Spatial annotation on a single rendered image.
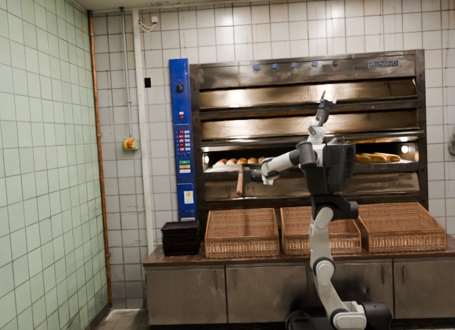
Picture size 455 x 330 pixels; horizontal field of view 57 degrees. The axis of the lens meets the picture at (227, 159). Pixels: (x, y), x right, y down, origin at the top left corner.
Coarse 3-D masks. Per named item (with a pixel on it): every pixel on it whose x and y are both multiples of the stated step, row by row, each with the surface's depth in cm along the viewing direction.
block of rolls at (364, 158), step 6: (360, 156) 382; (366, 156) 399; (372, 156) 381; (378, 156) 364; (384, 156) 381; (390, 156) 371; (396, 156) 363; (360, 162) 365; (366, 162) 362; (378, 162) 363
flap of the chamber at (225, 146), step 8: (352, 136) 333; (360, 136) 332; (368, 136) 332; (376, 136) 332; (384, 136) 331; (392, 136) 331; (400, 136) 330; (408, 136) 330; (416, 136) 331; (200, 144) 341; (208, 144) 340; (216, 144) 340; (224, 144) 339; (232, 144) 339; (240, 144) 338; (248, 144) 338; (256, 144) 338; (264, 144) 339; (272, 144) 341; (280, 144) 342; (288, 144) 344; (296, 144) 345
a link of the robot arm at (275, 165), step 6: (282, 156) 253; (264, 162) 263; (270, 162) 258; (276, 162) 254; (282, 162) 252; (288, 162) 250; (270, 168) 257; (276, 168) 255; (282, 168) 254; (270, 174) 258; (276, 174) 257
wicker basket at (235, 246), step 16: (272, 208) 352; (208, 224) 331; (224, 224) 352; (240, 224) 351; (256, 224) 350; (272, 224) 349; (208, 240) 309; (224, 240) 308; (240, 240) 308; (256, 240) 308; (272, 240) 307; (208, 256) 310; (224, 256) 309; (240, 256) 308; (256, 256) 308
